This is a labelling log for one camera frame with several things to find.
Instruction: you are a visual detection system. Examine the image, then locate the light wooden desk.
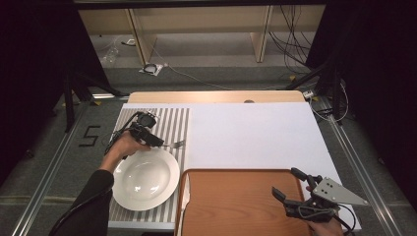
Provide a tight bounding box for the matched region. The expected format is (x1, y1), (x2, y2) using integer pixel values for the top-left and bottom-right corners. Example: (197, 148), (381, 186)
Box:
(78, 4), (328, 65)

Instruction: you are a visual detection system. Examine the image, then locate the person's right hand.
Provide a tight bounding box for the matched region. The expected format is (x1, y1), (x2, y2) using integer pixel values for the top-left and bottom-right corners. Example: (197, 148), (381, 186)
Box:
(307, 216), (344, 236)

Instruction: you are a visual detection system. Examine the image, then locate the clear plastic bag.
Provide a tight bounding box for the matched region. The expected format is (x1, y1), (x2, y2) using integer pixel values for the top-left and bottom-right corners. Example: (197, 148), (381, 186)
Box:
(98, 37), (122, 67)

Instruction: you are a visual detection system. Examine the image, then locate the black curtain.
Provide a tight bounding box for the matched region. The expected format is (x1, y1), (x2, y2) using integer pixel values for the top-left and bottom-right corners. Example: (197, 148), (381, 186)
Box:
(0, 0), (112, 188)
(306, 0), (417, 210)

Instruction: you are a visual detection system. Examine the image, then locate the person's left hand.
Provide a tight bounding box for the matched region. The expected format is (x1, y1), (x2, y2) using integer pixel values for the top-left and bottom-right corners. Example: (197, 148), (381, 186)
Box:
(108, 131), (152, 163)

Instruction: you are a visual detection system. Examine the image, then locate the white table cover board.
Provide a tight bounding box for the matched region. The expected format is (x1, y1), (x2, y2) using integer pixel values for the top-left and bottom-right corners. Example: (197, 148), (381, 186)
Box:
(107, 101), (362, 233)

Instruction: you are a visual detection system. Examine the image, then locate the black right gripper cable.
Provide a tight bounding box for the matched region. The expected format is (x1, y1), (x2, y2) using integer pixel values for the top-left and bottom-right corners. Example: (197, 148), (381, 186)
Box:
(333, 203), (358, 236)

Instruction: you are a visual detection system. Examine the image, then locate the metal floor rail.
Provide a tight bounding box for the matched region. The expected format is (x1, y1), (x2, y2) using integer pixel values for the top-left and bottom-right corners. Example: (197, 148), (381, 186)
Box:
(319, 96), (406, 236)
(11, 97), (89, 236)

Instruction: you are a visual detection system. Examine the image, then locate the brown wooden tray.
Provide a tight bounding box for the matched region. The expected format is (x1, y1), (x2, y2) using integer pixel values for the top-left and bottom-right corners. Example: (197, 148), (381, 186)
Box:
(173, 167), (314, 236)

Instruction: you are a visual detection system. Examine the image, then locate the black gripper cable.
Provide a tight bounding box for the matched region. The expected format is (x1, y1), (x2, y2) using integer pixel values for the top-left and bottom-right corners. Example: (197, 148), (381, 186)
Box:
(333, 203), (358, 236)
(48, 111), (142, 236)

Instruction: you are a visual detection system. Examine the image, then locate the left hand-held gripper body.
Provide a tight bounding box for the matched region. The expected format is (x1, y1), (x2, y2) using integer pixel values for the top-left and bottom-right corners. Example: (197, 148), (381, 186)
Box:
(128, 110), (159, 141)

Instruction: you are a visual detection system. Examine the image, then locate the white looped cable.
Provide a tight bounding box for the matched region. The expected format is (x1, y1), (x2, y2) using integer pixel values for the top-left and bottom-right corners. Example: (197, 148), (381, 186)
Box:
(309, 80), (351, 124)

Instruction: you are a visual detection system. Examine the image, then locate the plastic bag with black cable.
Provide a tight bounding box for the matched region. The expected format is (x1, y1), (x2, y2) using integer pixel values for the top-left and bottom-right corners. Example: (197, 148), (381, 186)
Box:
(139, 62), (164, 77)

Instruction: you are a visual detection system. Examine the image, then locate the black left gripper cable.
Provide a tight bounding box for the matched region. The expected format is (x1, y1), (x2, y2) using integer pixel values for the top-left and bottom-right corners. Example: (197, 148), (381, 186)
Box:
(48, 111), (142, 236)

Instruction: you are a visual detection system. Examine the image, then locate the bundle of black cables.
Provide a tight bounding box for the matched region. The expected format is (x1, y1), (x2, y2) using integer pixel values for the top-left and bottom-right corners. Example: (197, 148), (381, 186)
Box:
(268, 4), (314, 75)

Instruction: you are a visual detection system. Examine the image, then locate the black metal stand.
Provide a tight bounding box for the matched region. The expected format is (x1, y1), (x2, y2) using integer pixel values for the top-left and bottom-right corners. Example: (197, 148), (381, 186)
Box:
(284, 55), (345, 122)
(62, 62), (131, 134)

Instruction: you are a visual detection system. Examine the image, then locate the white ceramic plate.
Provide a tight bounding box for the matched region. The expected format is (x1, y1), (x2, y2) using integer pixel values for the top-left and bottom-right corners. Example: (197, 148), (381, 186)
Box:
(112, 148), (181, 212)

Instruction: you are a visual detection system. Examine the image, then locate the black metal crossbar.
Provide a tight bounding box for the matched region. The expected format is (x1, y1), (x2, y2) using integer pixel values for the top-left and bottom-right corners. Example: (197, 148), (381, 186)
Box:
(73, 0), (328, 10)

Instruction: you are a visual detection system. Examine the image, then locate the striped grey placemat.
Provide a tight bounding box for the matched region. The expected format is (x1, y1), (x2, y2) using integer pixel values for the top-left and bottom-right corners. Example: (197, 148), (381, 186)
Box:
(107, 107), (191, 224)

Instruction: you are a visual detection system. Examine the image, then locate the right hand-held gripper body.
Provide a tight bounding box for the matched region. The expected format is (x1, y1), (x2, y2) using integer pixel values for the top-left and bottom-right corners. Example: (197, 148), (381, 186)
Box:
(283, 175), (369, 224)

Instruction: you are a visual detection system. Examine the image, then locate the silver fork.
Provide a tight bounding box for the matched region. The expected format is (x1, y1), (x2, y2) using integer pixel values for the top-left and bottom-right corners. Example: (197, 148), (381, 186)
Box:
(161, 140), (186, 149)

